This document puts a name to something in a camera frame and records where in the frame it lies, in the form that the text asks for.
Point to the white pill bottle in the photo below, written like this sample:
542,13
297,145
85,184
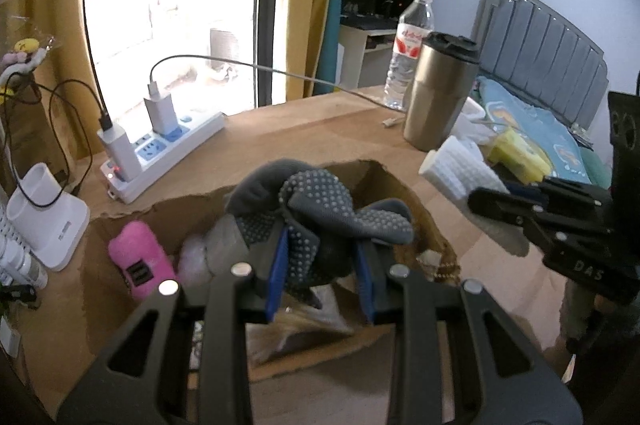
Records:
25,267

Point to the white cabinet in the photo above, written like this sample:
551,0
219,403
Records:
355,55

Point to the steel tumbler with black lid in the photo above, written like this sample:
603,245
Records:
435,105

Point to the cardboard box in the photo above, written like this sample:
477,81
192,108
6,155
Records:
165,215

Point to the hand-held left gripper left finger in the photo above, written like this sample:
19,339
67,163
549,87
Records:
277,275

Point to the yellow sponge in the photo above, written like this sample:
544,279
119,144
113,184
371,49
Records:
515,152

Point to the pastel plush toy bundle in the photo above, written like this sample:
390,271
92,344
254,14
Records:
22,50

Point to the grey dotted glove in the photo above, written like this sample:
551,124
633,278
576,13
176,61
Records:
320,205

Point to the white desk lamp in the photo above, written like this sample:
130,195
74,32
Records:
55,225

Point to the person's right hand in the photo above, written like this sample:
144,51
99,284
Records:
575,312

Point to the white power strip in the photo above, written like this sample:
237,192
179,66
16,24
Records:
170,155

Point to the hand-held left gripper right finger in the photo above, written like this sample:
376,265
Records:
362,280

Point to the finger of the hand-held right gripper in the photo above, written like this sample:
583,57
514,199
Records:
500,200
550,192

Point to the pink plush toy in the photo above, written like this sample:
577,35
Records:
135,250

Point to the grey padded headboard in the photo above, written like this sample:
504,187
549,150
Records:
540,55

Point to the straw-coloured fibre bundle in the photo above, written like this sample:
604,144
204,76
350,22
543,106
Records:
295,330

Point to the brown paper bag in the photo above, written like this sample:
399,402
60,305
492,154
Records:
30,140

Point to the white charger with red light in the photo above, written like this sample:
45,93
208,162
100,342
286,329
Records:
120,152

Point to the clear water bottle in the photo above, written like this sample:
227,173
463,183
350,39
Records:
405,55

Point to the blue printed bed sheet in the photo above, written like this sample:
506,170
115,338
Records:
530,115

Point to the white cloth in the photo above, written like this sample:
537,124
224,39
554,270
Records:
460,170

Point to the black door frame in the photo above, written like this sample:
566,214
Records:
267,5

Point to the clear plastic bag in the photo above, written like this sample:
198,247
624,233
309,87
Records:
200,255

